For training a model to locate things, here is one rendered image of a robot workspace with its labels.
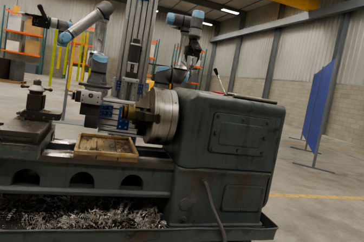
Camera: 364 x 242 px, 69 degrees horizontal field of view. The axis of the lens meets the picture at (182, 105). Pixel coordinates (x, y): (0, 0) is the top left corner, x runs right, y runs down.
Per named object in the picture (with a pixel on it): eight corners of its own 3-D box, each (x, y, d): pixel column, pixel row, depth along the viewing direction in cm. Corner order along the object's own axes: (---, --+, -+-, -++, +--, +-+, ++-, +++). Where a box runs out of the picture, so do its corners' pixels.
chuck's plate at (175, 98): (159, 131, 170) (169, 84, 161) (169, 156, 141) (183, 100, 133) (154, 130, 169) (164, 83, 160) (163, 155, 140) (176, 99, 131)
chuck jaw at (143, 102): (153, 112, 152) (153, 94, 157) (155, 109, 148) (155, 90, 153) (133, 110, 148) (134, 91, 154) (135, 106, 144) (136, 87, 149)
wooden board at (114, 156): (129, 143, 165) (130, 136, 164) (137, 162, 131) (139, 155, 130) (78, 138, 155) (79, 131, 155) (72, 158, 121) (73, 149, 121)
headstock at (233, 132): (237, 150, 197) (247, 98, 193) (278, 174, 152) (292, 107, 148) (159, 143, 178) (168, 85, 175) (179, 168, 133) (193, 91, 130)
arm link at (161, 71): (154, 80, 220) (156, 64, 219) (170, 83, 222) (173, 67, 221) (154, 81, 208) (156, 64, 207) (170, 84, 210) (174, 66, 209)
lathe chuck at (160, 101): (154, 130, 169) (164, 83, 160) (163, 155, 140) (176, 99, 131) (140, 129, 166) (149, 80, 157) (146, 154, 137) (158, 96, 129)
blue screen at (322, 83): (288, 137, 947) (302, 71, 927) (313, 142, 919) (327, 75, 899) (292, 163, 562) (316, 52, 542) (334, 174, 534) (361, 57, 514)
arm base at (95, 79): (88, 82, 214) (90, 70, 213) (107, 85, 216) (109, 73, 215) (84, 83, 199) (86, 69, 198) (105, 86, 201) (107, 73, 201)
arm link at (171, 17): (166, 12, 212) (168, 8, 165) (180, 14, 213) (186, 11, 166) (164, 26, 215) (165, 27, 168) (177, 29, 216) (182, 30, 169)
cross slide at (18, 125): (53, 123, 155) (54, 116, 155) (37, 143, 115) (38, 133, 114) (21, 120, 150) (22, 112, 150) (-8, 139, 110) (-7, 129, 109)
